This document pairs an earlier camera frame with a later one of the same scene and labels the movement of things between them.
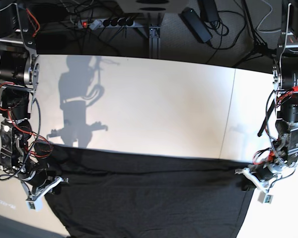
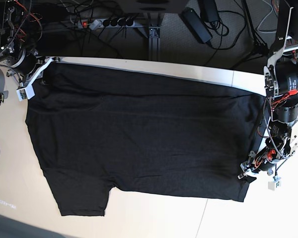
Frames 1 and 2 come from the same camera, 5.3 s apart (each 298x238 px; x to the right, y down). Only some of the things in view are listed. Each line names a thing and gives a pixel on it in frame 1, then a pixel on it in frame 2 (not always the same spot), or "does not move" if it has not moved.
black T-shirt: (112, 193) to (96, 129)
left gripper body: (40, 180) to (29, 67)
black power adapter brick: (196, 24) does not move
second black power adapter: (208, 10) does not move
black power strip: (109, 23) does not move
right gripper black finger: (248, 186) to (247, 178)
